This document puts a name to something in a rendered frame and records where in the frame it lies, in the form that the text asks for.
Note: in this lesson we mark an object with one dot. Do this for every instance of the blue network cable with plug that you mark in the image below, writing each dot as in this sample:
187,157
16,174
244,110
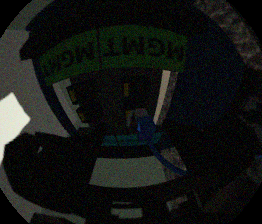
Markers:
146,129

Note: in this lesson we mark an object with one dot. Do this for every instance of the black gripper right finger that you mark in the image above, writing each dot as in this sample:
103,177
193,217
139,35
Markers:
191,142

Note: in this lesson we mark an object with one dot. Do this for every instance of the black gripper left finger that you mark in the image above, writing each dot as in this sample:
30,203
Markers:
79,152

